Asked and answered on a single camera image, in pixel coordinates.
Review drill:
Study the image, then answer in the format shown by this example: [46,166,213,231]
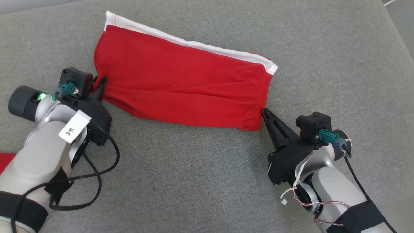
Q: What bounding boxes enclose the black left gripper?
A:
[57,75,112,146]

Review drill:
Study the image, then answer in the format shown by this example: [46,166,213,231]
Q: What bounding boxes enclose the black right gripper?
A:
[261,108,324,185]

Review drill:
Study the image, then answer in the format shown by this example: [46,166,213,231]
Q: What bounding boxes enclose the red shorts with white stripe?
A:
[94,11,278,131]

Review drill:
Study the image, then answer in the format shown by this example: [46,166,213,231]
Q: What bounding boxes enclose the red jersey with white sleeves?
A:
[0,153,16,175]

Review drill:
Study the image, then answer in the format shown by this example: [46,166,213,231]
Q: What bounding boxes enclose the white paper label tag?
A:
[59,110,92,144]

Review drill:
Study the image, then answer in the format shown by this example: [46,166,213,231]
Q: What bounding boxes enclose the teal left camera connector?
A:
[53,82,78,97]

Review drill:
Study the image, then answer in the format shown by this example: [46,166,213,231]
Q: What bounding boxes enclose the teal camera connector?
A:
[53,82,78,97]
[319,129,348,149]

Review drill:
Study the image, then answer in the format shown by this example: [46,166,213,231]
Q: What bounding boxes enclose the teal right camera connector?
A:
[319,129,348,149]

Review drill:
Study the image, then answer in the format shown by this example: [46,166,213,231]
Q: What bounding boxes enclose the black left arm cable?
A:
[11,134,120,233]

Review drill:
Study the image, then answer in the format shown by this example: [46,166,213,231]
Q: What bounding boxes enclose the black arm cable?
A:
[11,134,120,233]
[341,146,398,233]

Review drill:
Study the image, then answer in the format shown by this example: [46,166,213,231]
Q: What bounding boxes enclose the red white thin wire bundle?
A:
[280,152,351,227]

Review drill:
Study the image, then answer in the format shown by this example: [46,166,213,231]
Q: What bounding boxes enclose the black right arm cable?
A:
[341,146,398,233]

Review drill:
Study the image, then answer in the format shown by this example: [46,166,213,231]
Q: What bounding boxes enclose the black right arm strap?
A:
[327,201,397,233]

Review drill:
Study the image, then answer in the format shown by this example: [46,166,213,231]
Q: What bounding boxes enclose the black arm strap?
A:
[327,201,397,233]
[0,168,75,232]

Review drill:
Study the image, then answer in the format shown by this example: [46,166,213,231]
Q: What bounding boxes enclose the black left arm strap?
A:
[0,168,75,232]

